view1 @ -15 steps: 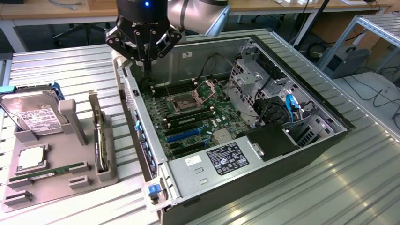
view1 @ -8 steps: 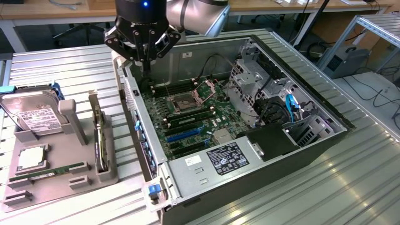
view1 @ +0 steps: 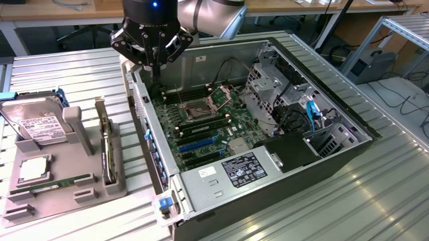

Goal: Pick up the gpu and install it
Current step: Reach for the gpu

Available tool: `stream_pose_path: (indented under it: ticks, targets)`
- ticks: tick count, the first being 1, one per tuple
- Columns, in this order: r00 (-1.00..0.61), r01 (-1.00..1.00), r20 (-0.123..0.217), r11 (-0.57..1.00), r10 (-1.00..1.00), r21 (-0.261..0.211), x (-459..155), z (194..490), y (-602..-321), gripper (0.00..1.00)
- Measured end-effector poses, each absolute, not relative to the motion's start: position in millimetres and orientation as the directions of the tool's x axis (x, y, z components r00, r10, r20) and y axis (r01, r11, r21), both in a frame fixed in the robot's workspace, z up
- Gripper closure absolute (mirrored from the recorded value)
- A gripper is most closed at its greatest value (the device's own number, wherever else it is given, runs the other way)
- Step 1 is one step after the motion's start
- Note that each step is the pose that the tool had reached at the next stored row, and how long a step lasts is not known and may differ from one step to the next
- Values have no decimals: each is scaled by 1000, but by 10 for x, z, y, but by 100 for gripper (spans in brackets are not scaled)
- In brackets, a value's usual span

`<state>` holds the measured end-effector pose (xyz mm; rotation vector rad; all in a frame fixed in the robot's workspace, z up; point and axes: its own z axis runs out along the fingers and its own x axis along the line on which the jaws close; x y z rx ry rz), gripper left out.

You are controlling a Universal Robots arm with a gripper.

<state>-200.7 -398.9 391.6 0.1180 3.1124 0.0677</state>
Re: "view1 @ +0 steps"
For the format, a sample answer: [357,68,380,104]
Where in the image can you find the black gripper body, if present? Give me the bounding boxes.
[121,0,182,49]

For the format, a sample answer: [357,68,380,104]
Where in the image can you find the black graphics card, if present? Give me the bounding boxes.
[96,96,118,182]

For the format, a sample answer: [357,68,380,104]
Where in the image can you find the brown box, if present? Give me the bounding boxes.
[96,0,125,11]

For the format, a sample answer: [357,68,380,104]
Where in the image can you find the black office chair base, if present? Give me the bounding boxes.
[57,24,122,50]
[255,15,307,31]

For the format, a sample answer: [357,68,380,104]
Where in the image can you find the metal socket cover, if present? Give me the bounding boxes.
[206,85,236,111]

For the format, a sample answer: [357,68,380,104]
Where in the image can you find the CPU socket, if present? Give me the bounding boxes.
[180,100,220,123]

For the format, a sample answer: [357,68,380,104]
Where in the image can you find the blue disk caddy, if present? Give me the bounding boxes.
[0,86,71,108]

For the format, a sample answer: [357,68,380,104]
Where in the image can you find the silver disk bay cage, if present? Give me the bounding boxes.
[245,62,296,126]

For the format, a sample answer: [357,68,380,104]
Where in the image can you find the green motherboard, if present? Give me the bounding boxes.
[149,84,260,171]

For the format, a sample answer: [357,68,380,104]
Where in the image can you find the green RAM stick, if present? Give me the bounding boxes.
[177,117,233,138]
[10,173,93,196]

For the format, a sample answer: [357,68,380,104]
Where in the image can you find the long wooden desk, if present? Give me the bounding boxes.
[0,0,423,57]

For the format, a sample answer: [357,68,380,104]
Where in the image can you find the black expansion slot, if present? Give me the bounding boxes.
[184,152,224,168]
[177,133,219,147]

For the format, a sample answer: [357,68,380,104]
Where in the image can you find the silver hard disk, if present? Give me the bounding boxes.
[0,96,74,146]

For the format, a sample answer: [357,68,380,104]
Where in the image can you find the silver chipset heat sink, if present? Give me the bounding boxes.
[228,139,253,154]

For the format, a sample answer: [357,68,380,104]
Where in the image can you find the black slanted pole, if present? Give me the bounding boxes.
[315,0,355,51]

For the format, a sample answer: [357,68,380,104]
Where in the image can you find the grey parts rack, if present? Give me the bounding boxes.
[2,105,129,221]

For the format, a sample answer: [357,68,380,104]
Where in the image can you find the black fan shroud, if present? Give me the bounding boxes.
[253,132,325,174]

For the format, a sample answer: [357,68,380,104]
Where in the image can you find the silver power supply unit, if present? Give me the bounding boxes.
[180,145,287,214]

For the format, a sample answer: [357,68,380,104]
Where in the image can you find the silver CPU chip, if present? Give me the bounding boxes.
[19,159,50,183]

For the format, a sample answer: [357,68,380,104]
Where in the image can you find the grey box device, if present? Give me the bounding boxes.
[345,47,396,85]

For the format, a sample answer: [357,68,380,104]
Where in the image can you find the black open PC case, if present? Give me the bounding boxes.
[120,37,383,241]

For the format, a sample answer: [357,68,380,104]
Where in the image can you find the black wire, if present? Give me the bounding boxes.
[214,57,252,87]

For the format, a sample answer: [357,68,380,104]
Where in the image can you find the light blue cable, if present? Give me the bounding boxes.
[53,0,89,11]

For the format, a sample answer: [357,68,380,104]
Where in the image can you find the blue wire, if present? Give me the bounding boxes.
[305,100,325,133]

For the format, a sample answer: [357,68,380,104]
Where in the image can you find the aluminium frame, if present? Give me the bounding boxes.
[341,15,429,73]

